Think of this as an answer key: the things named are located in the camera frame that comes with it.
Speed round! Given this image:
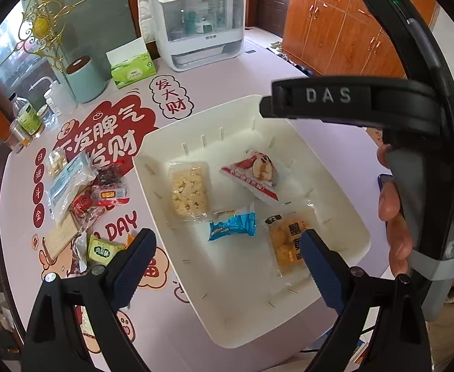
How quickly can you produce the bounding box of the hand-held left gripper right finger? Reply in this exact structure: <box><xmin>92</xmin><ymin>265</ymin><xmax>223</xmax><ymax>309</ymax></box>
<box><xmin>299</xmin><ymin>229</ymin><xmax>433</xmax><ymax>372</ymax></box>

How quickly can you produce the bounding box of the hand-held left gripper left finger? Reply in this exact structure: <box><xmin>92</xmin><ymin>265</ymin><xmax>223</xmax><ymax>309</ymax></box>
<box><xmin>20</xmin><ymin>228</ymin><xmax>158</xmax><ymax>372</ymax></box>

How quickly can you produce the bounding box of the green and yellow snack packet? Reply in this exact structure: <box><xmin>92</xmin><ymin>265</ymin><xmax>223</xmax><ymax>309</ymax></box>
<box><xmin>87</xmin><ymin>234</ymin><xmax>125</xmax><ymax>269</ymax></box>

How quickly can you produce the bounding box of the orange egg yolk snack packet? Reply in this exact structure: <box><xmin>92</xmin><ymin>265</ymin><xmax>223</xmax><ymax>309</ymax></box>
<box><xmin>266</xmin><ymin>211</ymin><xmax>321</xmax><ymax>277</ymax></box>

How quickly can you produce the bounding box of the red and orange snack packet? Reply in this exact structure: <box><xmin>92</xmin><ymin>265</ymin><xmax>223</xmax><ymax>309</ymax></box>
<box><xmin>95</xmin><ymin>186</ymin><xmax>130</xmax><ymax>207</ymax></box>

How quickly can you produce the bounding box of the beige cracker packet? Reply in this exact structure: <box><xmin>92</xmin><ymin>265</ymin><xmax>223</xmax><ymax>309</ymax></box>
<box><xmin>43</xmin><ymin>215</ymin><xmax>81</xmax><ymax>260</ymax></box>

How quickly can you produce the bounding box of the white plastic tray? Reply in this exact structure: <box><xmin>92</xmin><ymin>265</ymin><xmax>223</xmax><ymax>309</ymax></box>
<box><xmin>132</xmin><ymin>94</ymin><xmax>371</xmax><ymax>348</ymax></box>

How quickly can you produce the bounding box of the clear rice crisp packet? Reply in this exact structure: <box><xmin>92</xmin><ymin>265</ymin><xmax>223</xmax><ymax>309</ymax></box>
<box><xmin>168</xmin><ymin>161</ymin><xmax>214</xmax><ymax>223</ymax></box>

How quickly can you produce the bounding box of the blue snack packet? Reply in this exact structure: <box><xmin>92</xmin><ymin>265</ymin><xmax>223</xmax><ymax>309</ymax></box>
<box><xmin>209</xmin><ymin>212</ymin><xmax>256</xmax><ymax>242</ymax></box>

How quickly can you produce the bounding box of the pale blue and white packet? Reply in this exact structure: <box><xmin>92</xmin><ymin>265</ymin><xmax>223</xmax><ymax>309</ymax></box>
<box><xmin>47</xmin><ymin>153</ymin><xmax>97</xmax><ymax>225</ymax></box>

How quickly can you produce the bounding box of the red and white snack packet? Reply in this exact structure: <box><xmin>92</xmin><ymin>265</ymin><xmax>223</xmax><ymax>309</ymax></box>
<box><xmin>221</xmin><ymin>149</ymin><xmax>285</xmax><ymax>205</ymax></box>

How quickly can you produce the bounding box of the small clear popcorn packet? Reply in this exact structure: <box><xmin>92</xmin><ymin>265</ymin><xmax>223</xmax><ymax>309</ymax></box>
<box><xmin>46</xmin><ymin>150</ymin><xmax>68</xmax><ymax>176</ymax></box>

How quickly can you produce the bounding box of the person's right hand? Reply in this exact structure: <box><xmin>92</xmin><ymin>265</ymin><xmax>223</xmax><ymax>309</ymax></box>
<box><xmin>377</xmin><ymin>144</ymin><xmax>454</xmax><ymax>288</ymax></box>

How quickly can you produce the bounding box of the cardboard box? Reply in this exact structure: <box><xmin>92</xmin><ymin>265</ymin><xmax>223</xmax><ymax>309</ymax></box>
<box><xmin>366</xmin><ymin>126</ymin><xmax>387</xmax><ymax>148</ymax></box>

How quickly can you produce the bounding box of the blue smartphone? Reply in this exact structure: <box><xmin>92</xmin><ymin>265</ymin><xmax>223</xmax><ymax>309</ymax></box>
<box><xmin>378</xmin><ymin>174</ymin><xmax>396</xmax><ymax>193</ymax></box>

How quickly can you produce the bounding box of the wooden cabinet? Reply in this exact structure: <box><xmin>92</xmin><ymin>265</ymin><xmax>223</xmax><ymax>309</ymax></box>
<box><xmin>267</xmin><ymin>0</ymin><xmax>441</xmax><ymax>80</ymax></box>

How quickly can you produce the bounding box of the row of shoes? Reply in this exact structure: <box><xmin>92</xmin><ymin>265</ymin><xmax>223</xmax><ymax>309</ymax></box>
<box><xmin>267</xmin><ymin>41</ymin><xmax>317</xmax><ymax>76</ymax></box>

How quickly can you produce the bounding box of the metal tin can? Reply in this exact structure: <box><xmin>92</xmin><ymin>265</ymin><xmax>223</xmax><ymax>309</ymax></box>
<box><xmin>10</xmin><ymin>122</ymin><xmax>31</xmax><ymax>153</ymax></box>

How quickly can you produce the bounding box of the small clear glass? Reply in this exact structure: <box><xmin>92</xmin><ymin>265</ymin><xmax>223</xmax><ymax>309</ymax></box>
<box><xmin>37</xmin><ymin>106</ymin><xmax>56</xmax><ymax>127</ymax></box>

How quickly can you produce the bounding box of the small white pill bottle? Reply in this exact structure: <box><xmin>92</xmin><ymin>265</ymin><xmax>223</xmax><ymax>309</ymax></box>
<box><xmin>44</xmin><ymin>97</ymin><xmax>62</xmax><ymax>117</ymax></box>

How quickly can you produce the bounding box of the plastic bottle with green label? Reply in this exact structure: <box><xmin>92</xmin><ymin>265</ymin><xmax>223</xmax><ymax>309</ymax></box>
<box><xmin>11</xmin><ymin>93</ymin><xmax>43</xmax><ymax>137</ymax></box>

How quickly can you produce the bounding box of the white pump bottle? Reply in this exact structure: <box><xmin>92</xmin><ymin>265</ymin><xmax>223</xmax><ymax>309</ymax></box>
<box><xmin>33</xmin><ymin>75</ymin><xmax>76</xmax><ymax>117</ymax></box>

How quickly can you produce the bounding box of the mint green canister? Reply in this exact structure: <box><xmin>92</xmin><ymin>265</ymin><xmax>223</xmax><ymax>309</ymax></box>
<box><xmin>65</xmin><ymin>56</ymin><xmax>107</xmax><ymax>104</ymax></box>

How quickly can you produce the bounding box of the green tissue pack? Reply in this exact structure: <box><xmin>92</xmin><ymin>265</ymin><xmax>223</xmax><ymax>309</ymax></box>
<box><xmin>110</xmin><ymin>39</ymin><xmax>158</xmax><ymax>89</ymax></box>

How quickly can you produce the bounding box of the pink printed table mat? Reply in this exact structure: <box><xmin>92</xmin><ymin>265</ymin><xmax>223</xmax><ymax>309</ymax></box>
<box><xmin>0</xmin><ymin>27</ymin><xmax>398</xmax><ymax>372</ymax></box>

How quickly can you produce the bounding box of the white countertop storage cabinet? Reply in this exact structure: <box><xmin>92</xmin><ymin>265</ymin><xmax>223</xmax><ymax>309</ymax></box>
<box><xmin>138</xmin><ymin>0</ymin><xmax>262</xmax><ymax>72</ymax></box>

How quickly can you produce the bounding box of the gold wire ornament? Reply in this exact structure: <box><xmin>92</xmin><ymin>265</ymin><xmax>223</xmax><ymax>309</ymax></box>
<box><xmin>15</xmin><ymin>0</ymin><xmax>127</xmax><ymax>71</ymax></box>

